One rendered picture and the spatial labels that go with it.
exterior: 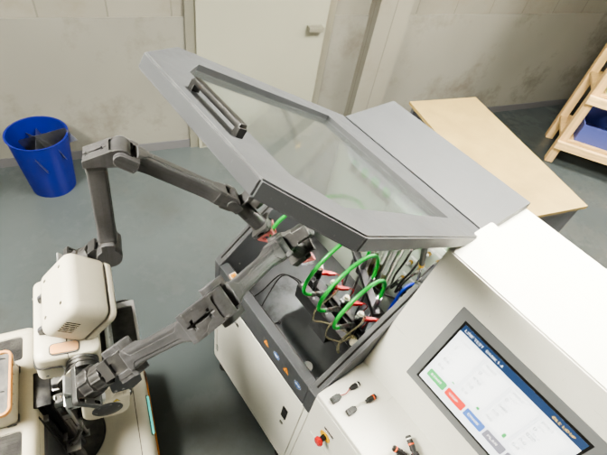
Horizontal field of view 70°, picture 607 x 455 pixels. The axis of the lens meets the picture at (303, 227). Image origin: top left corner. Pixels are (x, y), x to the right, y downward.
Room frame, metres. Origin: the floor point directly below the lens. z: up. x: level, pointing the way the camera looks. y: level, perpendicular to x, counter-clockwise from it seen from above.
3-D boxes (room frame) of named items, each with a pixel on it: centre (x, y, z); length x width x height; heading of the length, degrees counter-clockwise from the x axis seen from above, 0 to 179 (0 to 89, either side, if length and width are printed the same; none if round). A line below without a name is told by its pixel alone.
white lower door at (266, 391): (0.87, 0.08, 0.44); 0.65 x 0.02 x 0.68; 47
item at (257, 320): (0.88, 0.07, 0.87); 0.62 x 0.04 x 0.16; 47
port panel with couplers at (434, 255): (1.08, -0.45, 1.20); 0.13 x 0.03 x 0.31; 47
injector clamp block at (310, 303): (0.97, -0.18, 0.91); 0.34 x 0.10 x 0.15; 47
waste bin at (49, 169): (2.16, 1.86, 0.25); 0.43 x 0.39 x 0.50; 120
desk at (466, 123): (2.83, -1.22, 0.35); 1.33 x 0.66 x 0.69; 29
